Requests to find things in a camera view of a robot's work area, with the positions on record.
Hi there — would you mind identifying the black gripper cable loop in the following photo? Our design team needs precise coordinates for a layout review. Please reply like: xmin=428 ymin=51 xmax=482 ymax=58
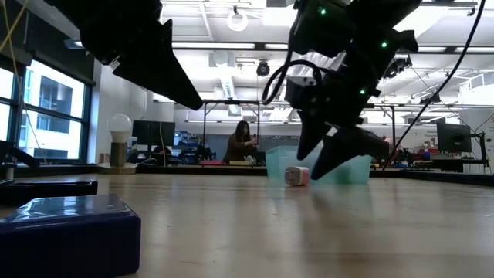
xmin=261 ymin=57 xmax=325 ymax=106

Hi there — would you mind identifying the black office desk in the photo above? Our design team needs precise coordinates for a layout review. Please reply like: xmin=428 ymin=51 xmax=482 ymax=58
xmin=408 ymin=152 xmax=491 ymax=175

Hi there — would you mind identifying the light bulb on brass base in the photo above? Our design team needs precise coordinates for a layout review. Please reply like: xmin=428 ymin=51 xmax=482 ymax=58
xmin=98 ymin=113 xmax=138 ymax=175

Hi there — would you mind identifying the long black arm cable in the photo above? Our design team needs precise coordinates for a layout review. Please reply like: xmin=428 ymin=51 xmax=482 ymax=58
xmin=381 ymin=0 xmax=488 ymax=171

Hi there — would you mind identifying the black computer monitor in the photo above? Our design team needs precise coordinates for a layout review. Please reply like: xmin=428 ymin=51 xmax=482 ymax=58
xmin=436 ymin=122 xmax=472 ymax=154
xmin=131 ymin=119 xmax=177 ymax=147

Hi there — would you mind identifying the person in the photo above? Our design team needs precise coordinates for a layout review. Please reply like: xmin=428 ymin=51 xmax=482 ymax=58
xmin=222 ymin=119 xmax=260 ymax=164

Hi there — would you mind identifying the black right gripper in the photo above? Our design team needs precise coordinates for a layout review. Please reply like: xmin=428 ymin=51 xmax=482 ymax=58
xmin=295 ymin=49 xmax=391 ymax=181

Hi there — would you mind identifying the teal translucent plastic bin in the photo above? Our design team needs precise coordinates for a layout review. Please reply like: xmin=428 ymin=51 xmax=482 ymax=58
xmin=265 ymin=145 xmax=374 ymax=185

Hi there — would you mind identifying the pink wall charger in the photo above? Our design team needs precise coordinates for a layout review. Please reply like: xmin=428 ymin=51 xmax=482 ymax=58
xmin=284 ymin=165 xmax=310 ymax=188

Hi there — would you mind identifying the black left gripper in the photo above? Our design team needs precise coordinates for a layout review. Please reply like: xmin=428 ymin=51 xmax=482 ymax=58
xmin=44 ymin=0 xmax=205 ymax=112

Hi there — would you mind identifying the large window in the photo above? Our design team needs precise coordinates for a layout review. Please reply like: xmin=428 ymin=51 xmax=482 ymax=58
xmin=0 ymin=57 xmax=93 ymax=163

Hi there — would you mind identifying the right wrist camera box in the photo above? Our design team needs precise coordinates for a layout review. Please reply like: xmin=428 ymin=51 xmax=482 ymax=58
xmin=284 ymin=75 xmax=324 ymax=111

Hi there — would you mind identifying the black aluminium table frame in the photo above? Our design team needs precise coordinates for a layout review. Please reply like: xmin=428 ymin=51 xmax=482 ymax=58
xmin=0 ymin=139 xmax=494 ymax=188

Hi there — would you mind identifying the black storage bin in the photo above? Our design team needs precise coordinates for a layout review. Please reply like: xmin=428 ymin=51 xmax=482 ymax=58
xmin=0 ymin=179 xmax=100 ymax=207

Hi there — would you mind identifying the dark blue power bank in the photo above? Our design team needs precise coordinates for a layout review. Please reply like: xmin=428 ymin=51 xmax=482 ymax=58
xmin=0 ymin=194 xmax=142 ymax=278

